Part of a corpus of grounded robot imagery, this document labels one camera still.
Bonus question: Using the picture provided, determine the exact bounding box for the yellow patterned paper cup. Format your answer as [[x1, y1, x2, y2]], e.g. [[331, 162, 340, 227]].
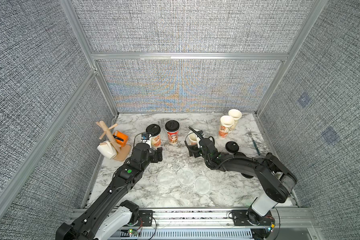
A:
[[151, 133, 162, 149]]

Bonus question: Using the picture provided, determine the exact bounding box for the red patterned paper cup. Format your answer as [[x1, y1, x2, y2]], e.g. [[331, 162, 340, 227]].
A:
[[167, 130, 179, 145]]

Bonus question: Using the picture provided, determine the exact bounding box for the black cup lid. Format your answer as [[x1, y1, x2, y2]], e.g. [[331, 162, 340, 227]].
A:
[[235, 152, 246, 157], [165, 120, 180, 132], [146, 124, 161, 137], [225, 141, 240, 154], [241, 173, 254, 179]]

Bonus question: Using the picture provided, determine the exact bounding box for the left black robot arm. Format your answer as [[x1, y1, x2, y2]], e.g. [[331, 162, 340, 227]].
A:
[[56, 143, 163, 240]]

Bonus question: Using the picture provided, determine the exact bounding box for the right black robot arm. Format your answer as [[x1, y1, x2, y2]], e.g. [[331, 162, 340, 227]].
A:
[[186, 138, 297, 225]]

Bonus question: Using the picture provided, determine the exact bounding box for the wooden mug tree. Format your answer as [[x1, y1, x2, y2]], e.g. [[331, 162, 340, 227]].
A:
[[96, 121, 132, 162]]

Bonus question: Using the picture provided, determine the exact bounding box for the red flower paper cup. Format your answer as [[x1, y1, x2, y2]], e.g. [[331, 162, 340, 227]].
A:
[[219, 115, 235, 139]]

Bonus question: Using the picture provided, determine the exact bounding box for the orange mug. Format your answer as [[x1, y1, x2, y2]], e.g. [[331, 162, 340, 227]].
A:
[[113, 131, 129, 148]]

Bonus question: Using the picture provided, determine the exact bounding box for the white mug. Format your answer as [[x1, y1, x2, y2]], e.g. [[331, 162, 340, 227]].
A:
[[97, 141, 118, 159]]

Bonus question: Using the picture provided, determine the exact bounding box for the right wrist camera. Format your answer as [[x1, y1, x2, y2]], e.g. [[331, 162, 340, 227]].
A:
[[197, 136, 204, 149]]

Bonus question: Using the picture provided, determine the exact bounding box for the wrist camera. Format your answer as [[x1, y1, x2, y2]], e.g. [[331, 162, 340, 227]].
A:
[[197, 136, 204, 149], [141, 133, 152, 148]]

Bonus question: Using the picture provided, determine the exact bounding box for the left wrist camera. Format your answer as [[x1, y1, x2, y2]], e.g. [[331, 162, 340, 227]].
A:
[[141, 133, 152, 148]]

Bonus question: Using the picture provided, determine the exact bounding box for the green handled fork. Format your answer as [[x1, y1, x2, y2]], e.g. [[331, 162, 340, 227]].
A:
[[247, 128, 261, 156]]

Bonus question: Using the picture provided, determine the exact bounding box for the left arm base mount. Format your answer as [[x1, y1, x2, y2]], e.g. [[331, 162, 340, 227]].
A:
[[124, 210, 154, 228]]

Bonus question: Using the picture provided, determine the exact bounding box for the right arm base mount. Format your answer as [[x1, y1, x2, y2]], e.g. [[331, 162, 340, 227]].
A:
[[229, 210, 276, 230]]

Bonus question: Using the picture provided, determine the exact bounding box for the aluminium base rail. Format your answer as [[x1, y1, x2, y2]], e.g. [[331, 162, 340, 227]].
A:
[[69, 207, 324, 240]]

